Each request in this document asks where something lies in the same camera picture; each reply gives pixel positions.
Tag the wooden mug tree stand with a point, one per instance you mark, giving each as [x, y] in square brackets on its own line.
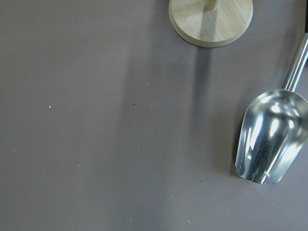
[210, 23]

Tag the metal ice scoop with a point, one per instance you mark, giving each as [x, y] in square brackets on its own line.
[274, 128]

